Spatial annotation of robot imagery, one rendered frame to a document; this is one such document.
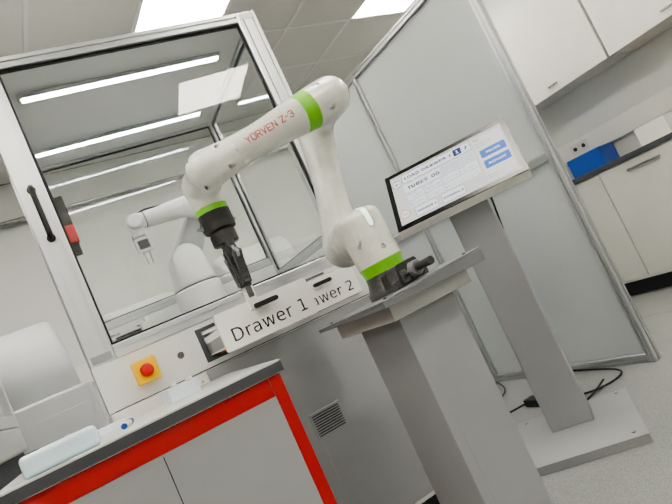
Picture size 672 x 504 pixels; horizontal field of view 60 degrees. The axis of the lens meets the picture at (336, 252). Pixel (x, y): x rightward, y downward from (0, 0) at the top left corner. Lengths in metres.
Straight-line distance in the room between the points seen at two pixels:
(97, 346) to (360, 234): 0.88
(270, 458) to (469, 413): 0.52
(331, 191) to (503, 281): 0.83
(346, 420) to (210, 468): 0.81
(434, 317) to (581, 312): 1.58
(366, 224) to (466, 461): 0.65
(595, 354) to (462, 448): 1.66
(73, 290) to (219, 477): 0.85
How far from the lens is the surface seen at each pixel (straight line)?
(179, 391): 1.65
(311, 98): 1.65
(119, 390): 1.91
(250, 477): 1.37
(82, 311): 1.93
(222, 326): 1.61
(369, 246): 1.54
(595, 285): 2.93
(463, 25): 3.06
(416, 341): 1.49
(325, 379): 2.04
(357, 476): 2.09
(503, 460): 1.62
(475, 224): 2.26
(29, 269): 5.18
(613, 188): 4.24
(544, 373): 2.33
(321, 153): 1.78
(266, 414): 1.37
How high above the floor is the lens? 0.82
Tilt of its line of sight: 4 degrees up
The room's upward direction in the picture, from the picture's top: 25 degrees counter-clockwise
